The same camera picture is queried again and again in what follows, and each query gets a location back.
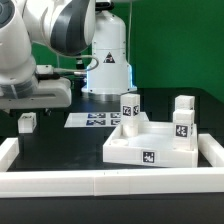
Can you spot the white marker sheet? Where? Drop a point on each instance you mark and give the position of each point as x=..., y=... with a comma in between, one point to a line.
x=101, y=119

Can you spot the white left fence wall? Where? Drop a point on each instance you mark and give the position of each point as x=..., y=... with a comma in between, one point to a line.
x=9, y=150

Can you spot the white right fence wall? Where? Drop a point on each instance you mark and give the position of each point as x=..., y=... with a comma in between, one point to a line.
x=211, y=150

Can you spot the white square tabletop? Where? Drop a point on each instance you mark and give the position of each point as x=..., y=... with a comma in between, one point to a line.
x=153, y=146

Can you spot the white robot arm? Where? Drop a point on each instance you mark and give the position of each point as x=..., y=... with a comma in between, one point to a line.
x=66, y=27

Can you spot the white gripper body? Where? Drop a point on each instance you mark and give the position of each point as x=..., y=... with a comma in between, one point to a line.
x=49, y=94

